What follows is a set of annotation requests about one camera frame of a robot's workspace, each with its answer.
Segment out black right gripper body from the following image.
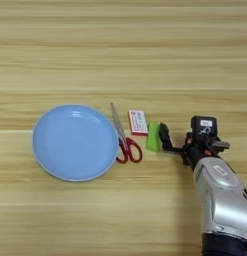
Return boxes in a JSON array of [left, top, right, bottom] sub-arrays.
[[168, 132, 216, 171]]

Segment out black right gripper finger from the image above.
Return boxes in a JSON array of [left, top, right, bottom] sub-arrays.
[[158, 122, 174, 153], [213, 140, 231, 150]]

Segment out green rectangular block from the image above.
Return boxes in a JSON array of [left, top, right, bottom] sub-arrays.
[[145, 120, 162, 154]]

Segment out round blue plate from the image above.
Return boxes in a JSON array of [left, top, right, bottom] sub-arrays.
[[31, 103, 120, 183]]

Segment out red handled scissors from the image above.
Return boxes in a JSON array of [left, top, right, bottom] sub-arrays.
[[109, 102, 144, 165]]

